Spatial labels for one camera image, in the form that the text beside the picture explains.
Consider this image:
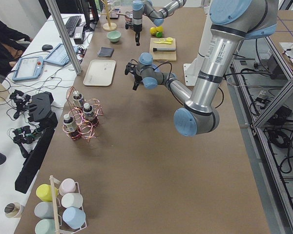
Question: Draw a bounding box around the light blue cup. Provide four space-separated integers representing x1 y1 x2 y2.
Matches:
63 207 86 229

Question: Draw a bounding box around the aluminium frame post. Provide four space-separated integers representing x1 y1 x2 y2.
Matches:
45 0 82 75

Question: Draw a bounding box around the front drink bottle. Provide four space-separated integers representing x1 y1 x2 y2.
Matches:
83 102 99 127

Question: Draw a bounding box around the mint green cup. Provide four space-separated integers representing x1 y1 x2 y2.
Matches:
35 219 55 234

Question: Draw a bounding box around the yellow plastic knife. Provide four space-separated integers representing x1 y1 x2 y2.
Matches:
153 41 172 45

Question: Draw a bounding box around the yellow lemon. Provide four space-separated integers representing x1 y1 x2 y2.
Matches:
149 27 157 35
156 26 164 33

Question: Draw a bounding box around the black computer mouse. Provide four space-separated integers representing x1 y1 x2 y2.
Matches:
42 44 53 51

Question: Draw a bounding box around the grey cup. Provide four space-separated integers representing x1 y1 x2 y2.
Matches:
34 202 54 219

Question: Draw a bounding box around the cream rabbit tray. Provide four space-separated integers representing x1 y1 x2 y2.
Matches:
83 59 116 87

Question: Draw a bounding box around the upper yellow lemon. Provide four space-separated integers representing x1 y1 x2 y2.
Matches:
156 26 164 33

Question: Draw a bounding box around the yellow cup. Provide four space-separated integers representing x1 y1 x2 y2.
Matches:
36 184 52 202

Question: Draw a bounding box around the bamboo cutting board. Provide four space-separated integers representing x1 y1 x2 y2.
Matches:
149 38 177 61

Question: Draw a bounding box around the wooden mug tree stand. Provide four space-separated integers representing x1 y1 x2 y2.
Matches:
101 0 117 32

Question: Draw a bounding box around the left back drink bottle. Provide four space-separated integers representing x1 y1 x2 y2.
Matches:
63 114 81 140

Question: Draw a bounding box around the grey folded cloth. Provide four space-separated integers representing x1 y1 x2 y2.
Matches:
97 47 114 58

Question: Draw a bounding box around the far teach pendant tablet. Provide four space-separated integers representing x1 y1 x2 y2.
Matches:
43 43 70 66

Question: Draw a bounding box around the lower yellow lemon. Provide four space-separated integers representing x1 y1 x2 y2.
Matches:
149 27 157 35

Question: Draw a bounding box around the right back drink bottle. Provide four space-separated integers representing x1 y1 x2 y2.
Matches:
73 90 85 108

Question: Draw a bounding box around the drink bottle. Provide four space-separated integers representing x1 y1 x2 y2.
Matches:
73 90 85 108
83 102 99 127
63 114 81 140

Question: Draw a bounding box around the pink cup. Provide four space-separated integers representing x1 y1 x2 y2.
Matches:
59 178 76 196

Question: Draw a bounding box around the white cup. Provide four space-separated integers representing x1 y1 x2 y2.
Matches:
61 193 84 208

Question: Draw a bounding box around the teach pendant tablet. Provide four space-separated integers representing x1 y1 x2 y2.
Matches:
12 56 43 81
43 43 70 66

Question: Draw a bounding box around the black keyboard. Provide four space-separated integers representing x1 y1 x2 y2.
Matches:
65 16 81 37

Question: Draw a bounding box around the steel muddler black tip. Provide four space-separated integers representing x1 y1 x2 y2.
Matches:
152 47 176 52

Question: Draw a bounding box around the tape roll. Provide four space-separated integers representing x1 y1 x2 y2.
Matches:
4 202 24 218

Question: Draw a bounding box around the green lime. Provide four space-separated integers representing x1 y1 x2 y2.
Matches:
155 32 162 38

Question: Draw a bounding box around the copper wire bottle rack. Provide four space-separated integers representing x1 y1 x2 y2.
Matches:
62 86 103 141

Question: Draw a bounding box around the near teach pendant tablet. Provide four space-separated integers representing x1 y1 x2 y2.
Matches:
12 56 43 81

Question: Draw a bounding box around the pink ice bucket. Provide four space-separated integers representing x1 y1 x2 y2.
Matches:
125 11 133 28

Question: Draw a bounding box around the white cup rack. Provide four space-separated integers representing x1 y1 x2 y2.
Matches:
49 175 88 234

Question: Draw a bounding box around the mint green bowl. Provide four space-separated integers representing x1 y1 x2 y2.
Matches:
107 31 122 43

